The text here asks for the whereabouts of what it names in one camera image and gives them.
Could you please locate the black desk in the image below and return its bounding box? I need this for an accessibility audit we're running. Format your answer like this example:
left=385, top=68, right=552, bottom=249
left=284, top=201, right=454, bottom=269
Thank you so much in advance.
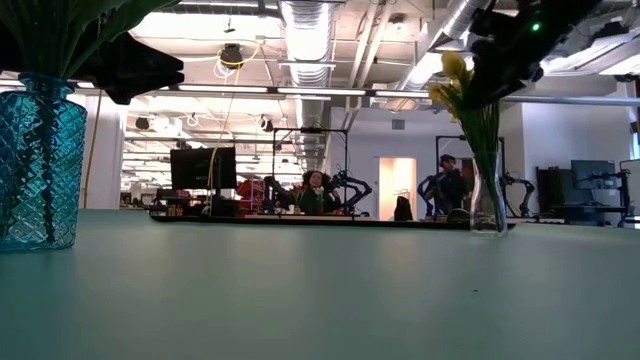
left=549, top=202, right=629, bottom=224

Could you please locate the grey-blue screen monitor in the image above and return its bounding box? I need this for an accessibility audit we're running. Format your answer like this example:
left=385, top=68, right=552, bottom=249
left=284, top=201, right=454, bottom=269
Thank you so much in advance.
left=571, top=159, right=617, bottom=191

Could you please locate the black ceiling dome device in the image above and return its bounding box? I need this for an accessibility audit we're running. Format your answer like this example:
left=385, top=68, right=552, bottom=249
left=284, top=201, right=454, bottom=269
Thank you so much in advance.
left=219, top=43, right=245, bottom=70

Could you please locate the blue patterned glass vase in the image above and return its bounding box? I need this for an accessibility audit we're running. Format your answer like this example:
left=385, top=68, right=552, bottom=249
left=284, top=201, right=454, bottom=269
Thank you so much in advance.
left=0, top=72, right=89, bottom=253

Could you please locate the green table mat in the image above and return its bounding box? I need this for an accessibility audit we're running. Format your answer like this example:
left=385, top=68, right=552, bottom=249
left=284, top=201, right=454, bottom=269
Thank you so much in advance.
left=0, top=208, right=640, bottom=360

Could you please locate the long light bar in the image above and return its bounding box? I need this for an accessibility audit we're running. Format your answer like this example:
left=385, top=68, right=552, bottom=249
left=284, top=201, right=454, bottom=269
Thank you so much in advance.
left=0, top=79, right=640, bottom=107

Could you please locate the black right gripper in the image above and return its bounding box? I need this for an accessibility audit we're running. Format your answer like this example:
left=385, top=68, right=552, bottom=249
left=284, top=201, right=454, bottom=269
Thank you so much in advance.
left=464, top=7, right=545, bottom=109

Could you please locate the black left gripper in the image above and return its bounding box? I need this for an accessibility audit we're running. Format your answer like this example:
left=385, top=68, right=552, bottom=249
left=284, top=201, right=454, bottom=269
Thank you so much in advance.
left=72, top=32, right=185, bottom=105

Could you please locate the yellow tulip with leaves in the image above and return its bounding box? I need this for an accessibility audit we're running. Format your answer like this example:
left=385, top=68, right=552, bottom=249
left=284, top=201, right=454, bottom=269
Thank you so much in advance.
left=440, top=49, right=501, bottom=231

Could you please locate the black metal frame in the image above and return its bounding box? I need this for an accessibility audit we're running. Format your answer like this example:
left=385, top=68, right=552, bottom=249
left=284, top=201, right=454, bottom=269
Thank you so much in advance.
left=435, top=133, right=506, bottom=221
left=271, top=127, right=350, bottom=216

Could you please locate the red shelf rack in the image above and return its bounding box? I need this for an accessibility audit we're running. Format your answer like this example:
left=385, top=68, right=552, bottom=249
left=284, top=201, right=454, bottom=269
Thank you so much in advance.
left=236, top=177, right=267, bottom=212

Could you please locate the dark upright panel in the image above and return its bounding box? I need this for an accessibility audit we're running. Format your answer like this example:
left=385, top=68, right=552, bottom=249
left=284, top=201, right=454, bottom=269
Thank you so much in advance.
left=536, top=167, right=573, bottom=206

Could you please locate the clear glass vase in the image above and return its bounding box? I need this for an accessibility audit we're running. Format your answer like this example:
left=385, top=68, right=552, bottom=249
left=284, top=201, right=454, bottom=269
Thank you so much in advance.
left=467, top=152, right=507, bottom=236

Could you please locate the black monitor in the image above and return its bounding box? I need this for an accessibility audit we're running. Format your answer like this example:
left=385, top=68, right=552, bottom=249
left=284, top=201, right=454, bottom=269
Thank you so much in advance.
left=169, top=146, right=238, bottom=191

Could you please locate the black bag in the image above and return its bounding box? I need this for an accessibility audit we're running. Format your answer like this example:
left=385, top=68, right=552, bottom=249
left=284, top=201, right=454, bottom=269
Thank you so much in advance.
left=393, top=195, right=414, bottom=222

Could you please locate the black table frame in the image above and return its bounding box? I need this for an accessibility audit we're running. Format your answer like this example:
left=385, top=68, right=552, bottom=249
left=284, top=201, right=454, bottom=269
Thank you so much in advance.
left=148, top=213, right=517, bottom=231

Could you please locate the person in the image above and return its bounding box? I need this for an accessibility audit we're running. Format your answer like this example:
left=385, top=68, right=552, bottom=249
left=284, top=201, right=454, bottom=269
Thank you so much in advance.
left=432, top=153, right=474, bottom=217
left=298, top=169, right=334, bottom=216

